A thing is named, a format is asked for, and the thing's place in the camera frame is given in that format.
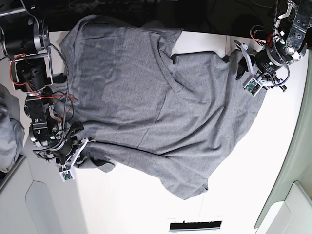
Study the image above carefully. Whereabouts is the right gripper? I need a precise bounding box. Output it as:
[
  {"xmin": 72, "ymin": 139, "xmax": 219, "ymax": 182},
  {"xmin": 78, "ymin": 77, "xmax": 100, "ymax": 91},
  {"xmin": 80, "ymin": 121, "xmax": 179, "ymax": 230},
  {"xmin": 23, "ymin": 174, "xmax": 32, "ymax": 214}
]
[{"xmin": 33, "ymin": 136, "xmax": 94, "ymax": 172}]

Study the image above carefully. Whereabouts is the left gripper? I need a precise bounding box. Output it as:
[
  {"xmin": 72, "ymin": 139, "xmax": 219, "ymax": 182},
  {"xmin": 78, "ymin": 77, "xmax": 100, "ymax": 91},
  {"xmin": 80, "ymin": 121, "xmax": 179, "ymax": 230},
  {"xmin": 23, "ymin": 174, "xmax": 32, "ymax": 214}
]
[{"xmin": 234, "ymin": 40, "xmax": 290, "ymax": 92}]

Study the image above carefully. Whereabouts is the grey t-shirt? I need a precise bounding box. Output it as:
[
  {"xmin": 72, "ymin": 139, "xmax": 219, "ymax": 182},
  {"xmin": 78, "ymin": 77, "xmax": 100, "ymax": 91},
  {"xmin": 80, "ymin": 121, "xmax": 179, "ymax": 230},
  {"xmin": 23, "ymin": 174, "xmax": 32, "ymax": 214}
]
[{"xmin": 60, "ymin": 15, "xmax": 266, "ymax": 200}]

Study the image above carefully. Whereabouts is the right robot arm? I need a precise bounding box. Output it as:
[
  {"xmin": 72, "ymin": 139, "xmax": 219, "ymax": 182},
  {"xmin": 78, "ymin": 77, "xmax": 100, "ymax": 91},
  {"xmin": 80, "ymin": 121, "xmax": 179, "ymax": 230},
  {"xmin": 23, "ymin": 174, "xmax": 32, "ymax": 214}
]
[{"xmin": 0, "ymin": 14, "xmax": 261, "ymax": 189}]

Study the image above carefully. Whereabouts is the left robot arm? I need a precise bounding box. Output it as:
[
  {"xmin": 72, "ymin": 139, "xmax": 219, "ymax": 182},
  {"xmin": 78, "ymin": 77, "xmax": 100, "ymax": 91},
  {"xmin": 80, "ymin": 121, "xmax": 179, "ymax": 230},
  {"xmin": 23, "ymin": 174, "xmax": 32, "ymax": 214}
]
[{"xmin": 234, "ymin": 0, "xmax": 312, "ymax": 96}]

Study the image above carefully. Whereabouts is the grey clothes pile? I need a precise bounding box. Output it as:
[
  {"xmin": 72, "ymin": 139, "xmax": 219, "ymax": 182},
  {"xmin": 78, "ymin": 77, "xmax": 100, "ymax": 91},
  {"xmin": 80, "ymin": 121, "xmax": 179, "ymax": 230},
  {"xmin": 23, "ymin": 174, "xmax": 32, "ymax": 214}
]
[{"xmin": 0, "ymin": 85, "xmax": 24, "ymax": 173}]

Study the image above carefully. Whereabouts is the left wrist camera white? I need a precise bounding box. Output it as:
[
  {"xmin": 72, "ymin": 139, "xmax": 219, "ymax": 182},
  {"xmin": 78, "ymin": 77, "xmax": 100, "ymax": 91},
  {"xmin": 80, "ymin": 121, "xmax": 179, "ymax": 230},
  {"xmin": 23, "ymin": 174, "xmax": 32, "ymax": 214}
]
[{"xmin": 243, "ymin": 77, "xmax": 263, "ymax": 97}]

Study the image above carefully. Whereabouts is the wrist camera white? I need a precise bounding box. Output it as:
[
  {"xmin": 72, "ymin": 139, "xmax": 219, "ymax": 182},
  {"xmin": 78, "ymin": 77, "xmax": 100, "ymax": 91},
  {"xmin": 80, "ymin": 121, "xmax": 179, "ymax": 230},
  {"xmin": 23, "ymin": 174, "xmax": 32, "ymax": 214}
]
[
  {"xmin": 243, "ymin": 77, "xmax": 263, "ymax": 97},
  {"xmin": 59, "ymin": 168, "xmax": 75, "ymax": 182}
]

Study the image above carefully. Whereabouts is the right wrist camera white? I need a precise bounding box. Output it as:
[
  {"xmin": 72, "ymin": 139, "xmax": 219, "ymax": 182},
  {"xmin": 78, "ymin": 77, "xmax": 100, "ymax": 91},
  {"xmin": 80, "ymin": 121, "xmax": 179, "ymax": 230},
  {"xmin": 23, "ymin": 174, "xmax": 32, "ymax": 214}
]
[{"xmin": 59, "ymin": 168, "xmax": 75, "ymax": 182}]

